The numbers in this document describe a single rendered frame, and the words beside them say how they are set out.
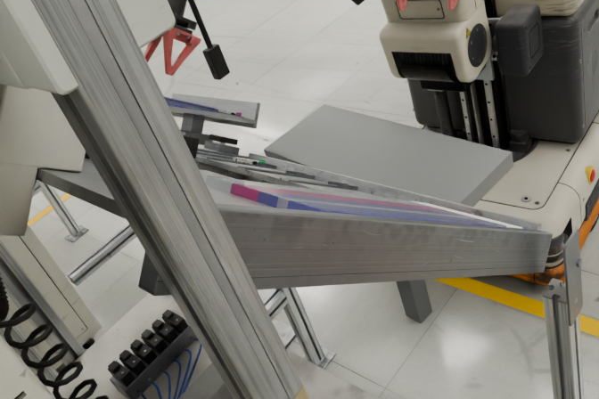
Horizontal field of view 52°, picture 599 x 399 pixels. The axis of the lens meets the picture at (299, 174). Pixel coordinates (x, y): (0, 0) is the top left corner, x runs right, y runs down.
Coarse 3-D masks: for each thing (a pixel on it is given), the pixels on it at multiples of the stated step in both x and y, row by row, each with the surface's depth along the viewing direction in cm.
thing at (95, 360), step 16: (144, 304) 123; (160, 304) 122; (176, 304) 120; (128, 320) 121; (144, 320) 119; (160, 320) 118; (112, 336) 118; (128, 336) 117; (96, 352) 116; (112, 352) 115; (192, 352) 109; (288, 352) 102; (96, 368) 113; (176, 368) 107; (192, 368) 106; (304, 368) 99; (320, 368) 98; (112, 384) 108; (160, 384) 105; (304, 384) 96; (320, 384) 95; (336, 384) 94
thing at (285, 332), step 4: (272, 320) 194; (276, 324) 192; (280, 324) 192; (284, 324) 191; (276, 328) 191; (280, 328) 190; (284, 328) 190; (288, 328) 189; (280, 332) 189; (284, 332) 188; (288, 332) 188; (292, 332) 187; (280, 336) 188; (284, 336) 187; (288, 336) 187; (292, 336) 186; (284, 340) 186; (288, 340) 185; (284, 344) 185; (288, 344) 185
